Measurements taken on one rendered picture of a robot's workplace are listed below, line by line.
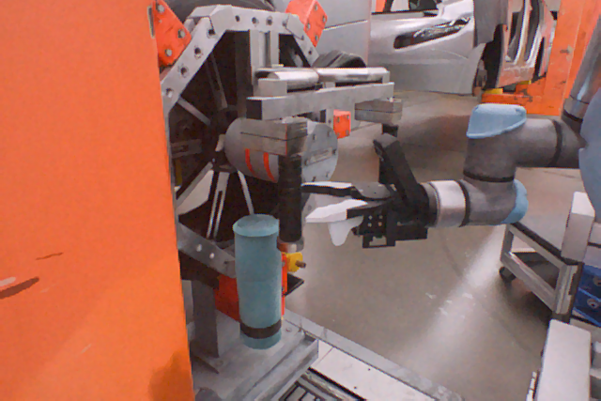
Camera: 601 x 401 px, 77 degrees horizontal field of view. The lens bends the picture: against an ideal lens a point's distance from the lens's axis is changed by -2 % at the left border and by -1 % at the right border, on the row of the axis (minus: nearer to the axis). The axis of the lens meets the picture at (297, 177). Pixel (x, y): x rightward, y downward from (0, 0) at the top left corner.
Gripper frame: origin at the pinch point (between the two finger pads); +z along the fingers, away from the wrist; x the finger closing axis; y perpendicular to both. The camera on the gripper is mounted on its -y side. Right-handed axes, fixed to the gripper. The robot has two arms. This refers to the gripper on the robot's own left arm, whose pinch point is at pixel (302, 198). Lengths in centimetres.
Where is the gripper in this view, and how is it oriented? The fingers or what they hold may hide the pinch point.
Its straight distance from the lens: 57.9
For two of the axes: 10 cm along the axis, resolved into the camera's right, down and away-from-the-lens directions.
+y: 0.0, 9.5, 3.0
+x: -1.3, -3.0, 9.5
